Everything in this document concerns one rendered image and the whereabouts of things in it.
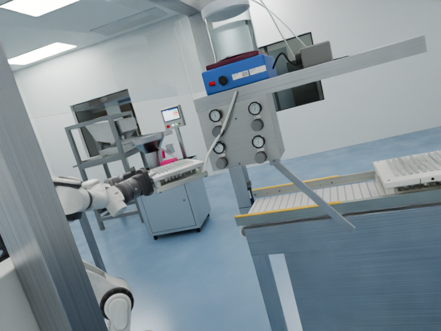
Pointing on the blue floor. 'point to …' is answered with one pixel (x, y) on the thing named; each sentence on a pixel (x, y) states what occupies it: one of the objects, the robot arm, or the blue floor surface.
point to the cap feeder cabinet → (175, 208)
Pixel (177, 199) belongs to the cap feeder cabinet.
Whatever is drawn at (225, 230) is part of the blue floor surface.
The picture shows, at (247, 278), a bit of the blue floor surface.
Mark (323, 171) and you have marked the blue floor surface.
